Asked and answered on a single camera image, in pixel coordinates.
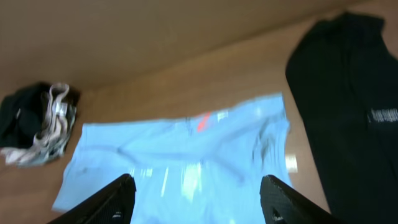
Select black shirt on right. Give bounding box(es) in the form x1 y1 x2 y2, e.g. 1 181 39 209
285 12 397 223

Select light blue printed t-shirt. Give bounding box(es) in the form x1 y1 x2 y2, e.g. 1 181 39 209
52 94 290 223

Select black garment on pile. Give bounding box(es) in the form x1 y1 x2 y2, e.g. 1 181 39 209
1 82 80 149

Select beige folded pants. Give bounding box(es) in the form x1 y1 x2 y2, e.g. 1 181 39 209
1 83 74 167

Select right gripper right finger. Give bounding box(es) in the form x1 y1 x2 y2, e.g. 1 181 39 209
260 175 341 224

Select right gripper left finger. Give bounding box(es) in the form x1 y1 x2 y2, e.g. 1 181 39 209
49 174 136 224

